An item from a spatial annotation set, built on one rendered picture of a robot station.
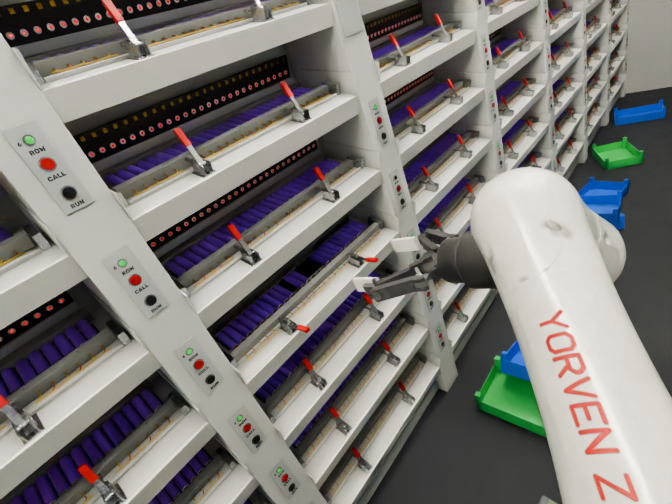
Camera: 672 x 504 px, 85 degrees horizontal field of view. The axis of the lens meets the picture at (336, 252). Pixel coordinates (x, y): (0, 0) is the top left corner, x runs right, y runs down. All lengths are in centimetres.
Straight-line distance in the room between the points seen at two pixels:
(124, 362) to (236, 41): 60
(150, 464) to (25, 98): 62
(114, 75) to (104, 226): 22
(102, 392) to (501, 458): 117
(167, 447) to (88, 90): 62
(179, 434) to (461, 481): 92
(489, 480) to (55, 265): 128
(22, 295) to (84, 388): 18
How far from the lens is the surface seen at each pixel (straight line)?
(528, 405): 155
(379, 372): 124
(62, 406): 74
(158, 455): 84
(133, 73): 69
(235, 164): 74
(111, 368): 73
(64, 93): 66
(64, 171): 64
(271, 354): 86
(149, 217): 67
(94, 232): 65
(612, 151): 330
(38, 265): 66
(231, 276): 77
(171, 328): 71
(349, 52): 99
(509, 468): 144
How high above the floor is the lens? 127
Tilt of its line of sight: 28 degrees down
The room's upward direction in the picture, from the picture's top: 22 degrees counter-clockwise
